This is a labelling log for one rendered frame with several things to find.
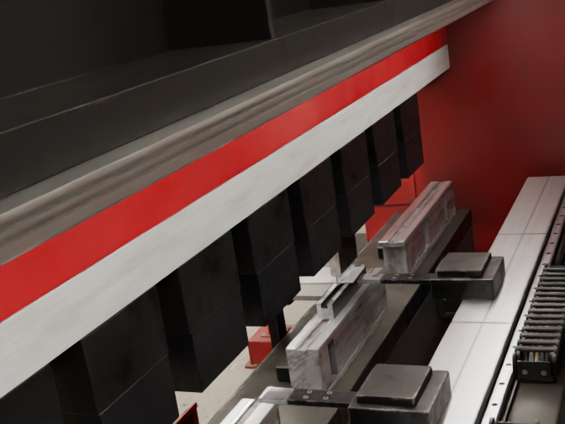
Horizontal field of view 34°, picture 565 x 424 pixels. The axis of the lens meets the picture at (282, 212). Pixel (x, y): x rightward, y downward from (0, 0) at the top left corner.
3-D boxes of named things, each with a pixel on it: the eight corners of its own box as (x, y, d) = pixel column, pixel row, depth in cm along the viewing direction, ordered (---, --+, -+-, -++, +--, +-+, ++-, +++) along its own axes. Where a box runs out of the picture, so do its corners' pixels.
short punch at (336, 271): (349, 267, 178) (343, 221, 176) (359, 267, 177) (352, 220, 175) (332, 286, 169) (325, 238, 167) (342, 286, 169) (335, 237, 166)
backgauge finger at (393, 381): (280, 385, 137) (275, 355, 136) (451, 394, 126) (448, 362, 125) (247, 426, 126) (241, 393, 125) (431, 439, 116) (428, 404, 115)
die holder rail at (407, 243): (434, 214, 248) (430, 181, 246) (456, 214, 246) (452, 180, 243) (382, 282, 204) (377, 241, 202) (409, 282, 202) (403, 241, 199)
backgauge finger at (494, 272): (370, 275, 177) (366, 251, 176) (505, 275, 167) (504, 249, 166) (351, 298, 167) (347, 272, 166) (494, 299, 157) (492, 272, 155)
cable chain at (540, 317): (546, 283, 157) (545, 261, 156) (581, 283, 154) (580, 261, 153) (513, 382, 124) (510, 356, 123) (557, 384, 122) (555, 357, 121)
